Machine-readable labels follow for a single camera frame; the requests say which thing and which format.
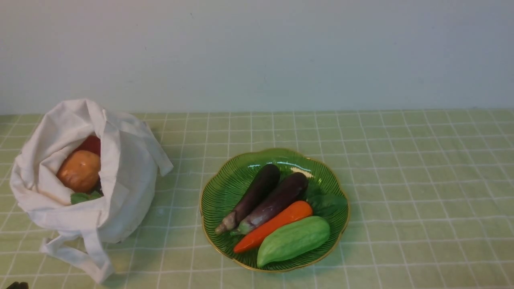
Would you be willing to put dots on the green leaf on plate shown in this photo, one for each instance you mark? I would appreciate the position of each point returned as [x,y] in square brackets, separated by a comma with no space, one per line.
[322,203]

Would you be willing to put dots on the brown potato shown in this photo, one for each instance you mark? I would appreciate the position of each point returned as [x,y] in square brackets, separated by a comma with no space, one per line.
[80,171]

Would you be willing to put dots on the light green ridged gourd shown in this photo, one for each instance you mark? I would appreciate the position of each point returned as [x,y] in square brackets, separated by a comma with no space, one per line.
[292,240]

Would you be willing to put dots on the dark purple eggplant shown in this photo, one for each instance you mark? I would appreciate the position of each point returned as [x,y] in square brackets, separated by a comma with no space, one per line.
[264,182]
[288,191]

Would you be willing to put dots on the left dark purple eggplant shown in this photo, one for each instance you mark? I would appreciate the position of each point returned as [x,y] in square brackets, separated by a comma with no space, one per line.
[264,182]

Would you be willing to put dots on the black object at bottom edge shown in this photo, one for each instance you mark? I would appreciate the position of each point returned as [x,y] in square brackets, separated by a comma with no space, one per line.
[18,285]

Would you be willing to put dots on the checkered green tablecloth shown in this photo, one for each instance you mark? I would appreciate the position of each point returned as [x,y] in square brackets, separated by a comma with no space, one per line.
[431,194]

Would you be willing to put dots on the green leafy vegetable in bag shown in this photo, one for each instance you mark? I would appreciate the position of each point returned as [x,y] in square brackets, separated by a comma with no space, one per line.
[77,197]

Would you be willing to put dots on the white cloth tote bag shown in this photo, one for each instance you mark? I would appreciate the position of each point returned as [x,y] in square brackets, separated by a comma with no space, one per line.
[130,158]

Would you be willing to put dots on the right dark purple eggplant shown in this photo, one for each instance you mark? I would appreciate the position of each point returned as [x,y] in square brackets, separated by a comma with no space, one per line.
[288,191]

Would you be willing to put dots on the orange carrot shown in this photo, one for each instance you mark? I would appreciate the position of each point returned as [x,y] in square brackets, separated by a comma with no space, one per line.
[295,212]

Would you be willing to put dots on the green ribbed glass plate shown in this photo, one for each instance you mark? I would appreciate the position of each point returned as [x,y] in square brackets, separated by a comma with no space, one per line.
[227,187]

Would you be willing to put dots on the red bell pepper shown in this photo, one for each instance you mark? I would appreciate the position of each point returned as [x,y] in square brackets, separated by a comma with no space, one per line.
[91,144]

